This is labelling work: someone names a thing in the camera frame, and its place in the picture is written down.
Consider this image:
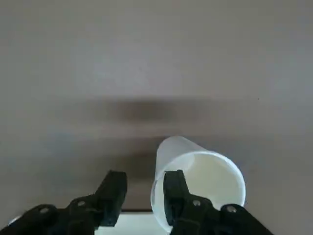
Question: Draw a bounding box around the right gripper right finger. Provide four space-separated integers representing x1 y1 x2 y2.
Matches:
162 169 278 235

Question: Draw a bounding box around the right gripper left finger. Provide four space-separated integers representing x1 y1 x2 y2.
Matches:
8 169 128 235

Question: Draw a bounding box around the white disposable paper cup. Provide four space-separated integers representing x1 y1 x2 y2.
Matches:
150 136 246 234

